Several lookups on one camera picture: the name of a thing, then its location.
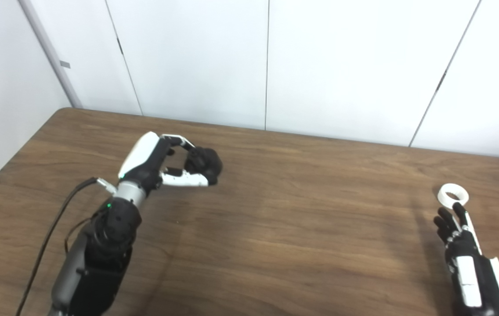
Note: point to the round black part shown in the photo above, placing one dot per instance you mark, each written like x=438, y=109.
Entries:
x=207, y=162

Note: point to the small grey tag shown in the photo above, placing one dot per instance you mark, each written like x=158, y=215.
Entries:
x=65, y=64

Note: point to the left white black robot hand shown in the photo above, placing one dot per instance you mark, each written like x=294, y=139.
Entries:
x=142, y=153

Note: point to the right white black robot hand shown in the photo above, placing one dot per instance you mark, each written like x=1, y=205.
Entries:
x=469, y=272

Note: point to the grey wall corner post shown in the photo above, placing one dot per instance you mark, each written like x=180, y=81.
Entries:
x=52, y=57

